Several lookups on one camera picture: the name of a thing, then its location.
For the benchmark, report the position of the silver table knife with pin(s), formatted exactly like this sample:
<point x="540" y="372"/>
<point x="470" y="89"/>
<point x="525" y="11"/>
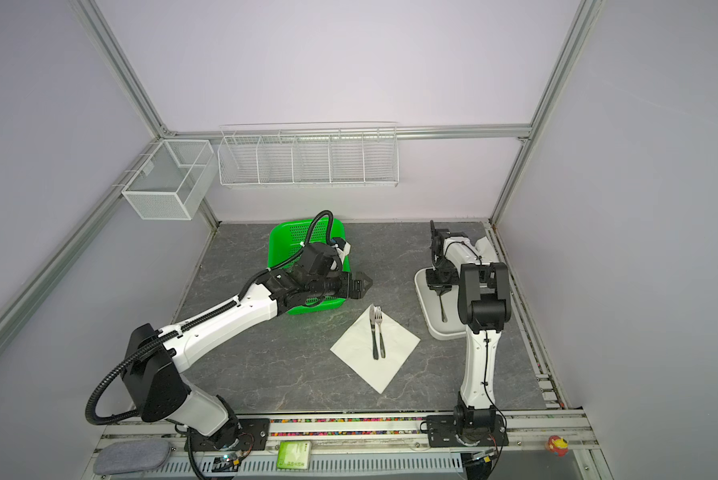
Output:
<point x="372" y="320"/>

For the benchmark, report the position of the small white mesh basket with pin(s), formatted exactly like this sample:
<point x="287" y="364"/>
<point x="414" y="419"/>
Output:
<point x="173" y="180"/>

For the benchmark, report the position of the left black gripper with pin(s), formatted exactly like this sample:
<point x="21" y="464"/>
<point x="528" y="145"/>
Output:
<point x="359" y="289"/>

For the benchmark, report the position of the green perforated plastic basket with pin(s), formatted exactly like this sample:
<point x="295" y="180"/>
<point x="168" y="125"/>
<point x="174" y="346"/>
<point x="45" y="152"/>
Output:
<point x="287" y="238"/>

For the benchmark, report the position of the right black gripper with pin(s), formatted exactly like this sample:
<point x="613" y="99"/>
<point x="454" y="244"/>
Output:
<point x="434" y="285"/>

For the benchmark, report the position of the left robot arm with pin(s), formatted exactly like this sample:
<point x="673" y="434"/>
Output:
<point x="149" y="382"/>

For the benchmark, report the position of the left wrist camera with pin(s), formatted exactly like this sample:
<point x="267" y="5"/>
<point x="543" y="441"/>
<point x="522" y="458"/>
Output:
<point x="342" y="246"/>

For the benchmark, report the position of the tissue pack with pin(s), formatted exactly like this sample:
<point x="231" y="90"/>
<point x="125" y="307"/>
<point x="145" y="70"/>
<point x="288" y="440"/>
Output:
<point x="486" y="251"/>

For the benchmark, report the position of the grey cloth pad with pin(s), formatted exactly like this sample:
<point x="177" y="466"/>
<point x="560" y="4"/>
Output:
<point x="132" y="457"/>

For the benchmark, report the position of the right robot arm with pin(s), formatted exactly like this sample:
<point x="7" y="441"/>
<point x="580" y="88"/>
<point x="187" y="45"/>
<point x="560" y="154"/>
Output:
<point x="466" y="294"/>

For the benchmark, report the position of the white oval plastic tub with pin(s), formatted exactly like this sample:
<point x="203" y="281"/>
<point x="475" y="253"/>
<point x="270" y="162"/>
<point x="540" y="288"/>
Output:
<point x="429" y="301"/>

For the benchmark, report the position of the white slotted cable duct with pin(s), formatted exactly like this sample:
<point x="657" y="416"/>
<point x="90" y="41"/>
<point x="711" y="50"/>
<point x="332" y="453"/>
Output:
<point x="328" y="465"/>

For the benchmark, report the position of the red yellow toy figure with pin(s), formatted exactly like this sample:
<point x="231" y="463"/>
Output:
<point x="557" y="445"/>

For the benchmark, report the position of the white paper napkin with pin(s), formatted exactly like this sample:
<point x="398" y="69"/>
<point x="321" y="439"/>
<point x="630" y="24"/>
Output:
<point x="354" y="348"/>

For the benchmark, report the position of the long white wire shelf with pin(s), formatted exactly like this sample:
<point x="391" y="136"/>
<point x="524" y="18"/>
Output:
<point x="309" y="154"/>

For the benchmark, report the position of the silver spoon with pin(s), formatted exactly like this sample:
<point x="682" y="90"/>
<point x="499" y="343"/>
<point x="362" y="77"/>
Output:
<point x="442" y="307"/>

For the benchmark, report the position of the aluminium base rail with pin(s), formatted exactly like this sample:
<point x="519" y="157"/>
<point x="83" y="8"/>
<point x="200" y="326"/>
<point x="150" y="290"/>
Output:
<point x="520" y="430"/>

